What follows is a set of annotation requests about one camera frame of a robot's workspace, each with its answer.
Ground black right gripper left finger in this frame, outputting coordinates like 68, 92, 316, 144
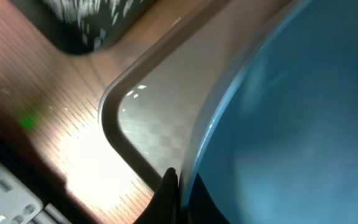
134, 167, 178, 224

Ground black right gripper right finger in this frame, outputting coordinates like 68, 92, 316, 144
187, 174, 229, 224

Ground brown serving tray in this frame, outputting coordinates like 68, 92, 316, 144
99, 0, 286, 190

